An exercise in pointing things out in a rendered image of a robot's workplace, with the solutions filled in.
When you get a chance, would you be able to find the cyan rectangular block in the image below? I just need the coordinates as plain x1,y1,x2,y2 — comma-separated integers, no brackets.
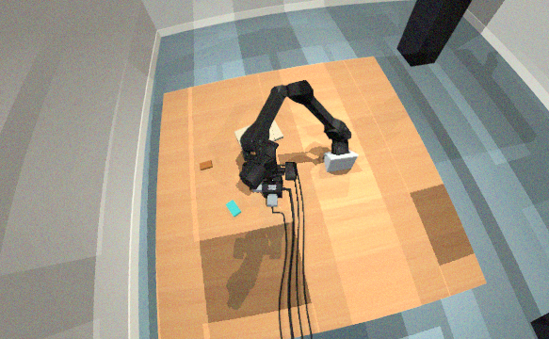
226,200,241,217

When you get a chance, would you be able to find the beige flat rectangular slab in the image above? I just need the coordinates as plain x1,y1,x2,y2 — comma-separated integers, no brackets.
234,120,283,144

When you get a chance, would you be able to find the small orange-brown rectangular block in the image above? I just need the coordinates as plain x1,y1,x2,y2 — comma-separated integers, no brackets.
200,160,213,170

